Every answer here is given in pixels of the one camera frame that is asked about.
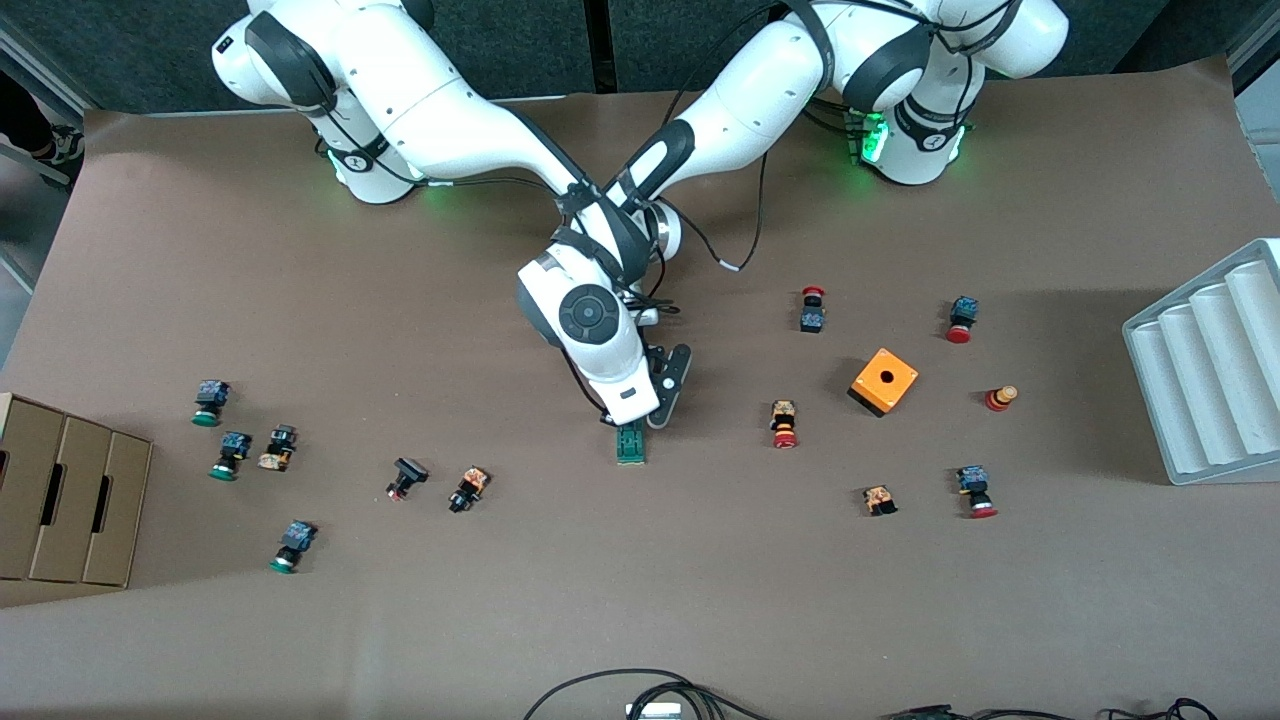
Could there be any brown table cover sheet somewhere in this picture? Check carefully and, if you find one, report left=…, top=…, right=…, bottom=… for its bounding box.
left=0, top=55, right=1280, bottom=720

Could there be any black pushbutton orange contact block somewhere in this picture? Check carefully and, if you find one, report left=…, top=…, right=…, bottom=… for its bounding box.
left=447, top=465, right=491, bottom=515

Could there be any black square indicator button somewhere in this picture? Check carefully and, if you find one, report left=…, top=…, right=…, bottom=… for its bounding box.
left=385, top=457, right=431, bottom=503

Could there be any green pushbutton blue contact block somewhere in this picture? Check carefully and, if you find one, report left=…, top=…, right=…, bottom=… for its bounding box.
left=191, top=379, right=232, bottom=429
left=208, top=431, right=253, bottom=483
left=268, top=520, right=319, bottom=576

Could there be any grey ridged plastic tray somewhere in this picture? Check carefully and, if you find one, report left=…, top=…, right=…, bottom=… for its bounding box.
left=1121, top=237, right=1280, bottom=488

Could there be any brown cardboard divider box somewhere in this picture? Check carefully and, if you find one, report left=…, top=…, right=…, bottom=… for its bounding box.
left=0, top=392, right=154, bottom=589

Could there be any person leg with sneaker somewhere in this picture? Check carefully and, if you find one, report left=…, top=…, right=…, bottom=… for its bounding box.
left=0, top=70, right=87, bottom=191

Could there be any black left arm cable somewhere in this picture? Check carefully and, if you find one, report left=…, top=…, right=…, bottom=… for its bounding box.
left=640, top=140, right=771, bottom=321

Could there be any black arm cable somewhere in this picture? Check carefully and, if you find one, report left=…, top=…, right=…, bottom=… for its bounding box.
left=640, top=140, right=771, bottom=321
left=400, top=172, right=581, bottom=193

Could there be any orange button enclosure box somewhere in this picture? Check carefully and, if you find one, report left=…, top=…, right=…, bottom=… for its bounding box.
left=847, top=347, right=920, bottom=419

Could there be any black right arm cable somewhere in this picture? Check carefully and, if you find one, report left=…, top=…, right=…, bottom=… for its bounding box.
left=400, top=172, right=581, bottom=193

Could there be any black base cable bundle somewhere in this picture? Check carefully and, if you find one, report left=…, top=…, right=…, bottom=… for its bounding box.
left=800, top=95, right=863, bottom=139

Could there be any black looped cable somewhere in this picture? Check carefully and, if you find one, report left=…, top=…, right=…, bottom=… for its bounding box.
left=522, top=668, right=771, bottom=720

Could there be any black selector switch orange block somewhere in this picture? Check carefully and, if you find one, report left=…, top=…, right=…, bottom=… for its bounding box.
left=256, top=424, right=299, bottom=473

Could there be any black cable with connector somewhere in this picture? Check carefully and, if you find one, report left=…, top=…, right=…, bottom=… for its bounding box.
left=880, top=703, right=1101, bottom=720

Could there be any black curly cable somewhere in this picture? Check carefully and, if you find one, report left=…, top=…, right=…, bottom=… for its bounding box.
left=1100, top=697, right=1221, bottom=720

